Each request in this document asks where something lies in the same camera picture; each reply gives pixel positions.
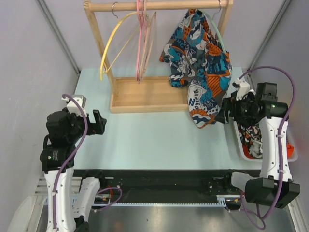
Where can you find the yellow plastic hanger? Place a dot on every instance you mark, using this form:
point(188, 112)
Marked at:
point(113, 36)

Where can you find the beige plastic hanger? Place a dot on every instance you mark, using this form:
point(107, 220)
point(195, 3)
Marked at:
point(148, 44)

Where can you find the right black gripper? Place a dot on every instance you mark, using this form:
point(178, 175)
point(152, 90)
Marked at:
point(228, 103)

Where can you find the pink plastic hanger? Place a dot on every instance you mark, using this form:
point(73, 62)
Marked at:
point(143, 18)

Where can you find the orange garment in basket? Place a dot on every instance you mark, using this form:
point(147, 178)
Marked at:
point(289, 148)

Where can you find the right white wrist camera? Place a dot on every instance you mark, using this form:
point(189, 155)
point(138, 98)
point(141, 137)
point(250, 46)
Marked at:
point(242, 88)

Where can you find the patterned garment in basket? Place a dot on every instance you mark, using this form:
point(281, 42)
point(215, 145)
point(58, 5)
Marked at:
point(251, 140)

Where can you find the colourful patterned shorts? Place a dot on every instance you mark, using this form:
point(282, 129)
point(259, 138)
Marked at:
point(198, 61)

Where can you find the wooden clothes rack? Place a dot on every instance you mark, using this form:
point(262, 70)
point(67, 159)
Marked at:
point(153, 94)

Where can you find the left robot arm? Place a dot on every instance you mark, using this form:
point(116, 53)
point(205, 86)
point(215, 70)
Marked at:
point(66, 132)

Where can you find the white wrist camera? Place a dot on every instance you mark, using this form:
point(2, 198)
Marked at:
point(78, 107)
point(242, 88)

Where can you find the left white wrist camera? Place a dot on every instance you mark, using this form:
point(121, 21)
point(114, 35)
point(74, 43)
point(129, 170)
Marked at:
point(78, 107)

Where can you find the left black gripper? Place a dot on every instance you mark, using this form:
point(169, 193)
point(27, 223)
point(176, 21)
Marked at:
point(98, 127)

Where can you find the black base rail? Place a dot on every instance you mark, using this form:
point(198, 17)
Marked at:
point(169, 187)

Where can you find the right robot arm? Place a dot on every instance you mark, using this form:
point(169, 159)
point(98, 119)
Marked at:
point(261, 107)

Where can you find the mint green hanger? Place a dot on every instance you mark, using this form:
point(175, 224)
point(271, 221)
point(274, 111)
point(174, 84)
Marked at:
point(211, 19)

